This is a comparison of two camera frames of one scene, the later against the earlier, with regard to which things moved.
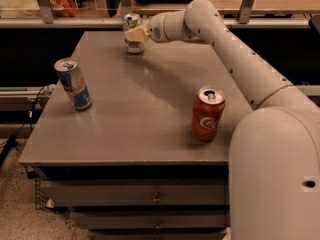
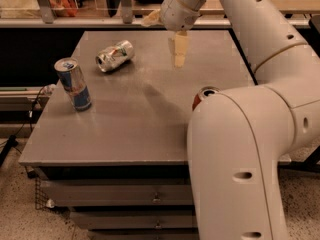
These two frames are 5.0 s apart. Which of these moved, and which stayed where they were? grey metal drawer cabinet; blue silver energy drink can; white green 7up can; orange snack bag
Moved: white green 7up can
Stayed: orange snack bag; blue silver energy drink can; grey metal drawer cabinet
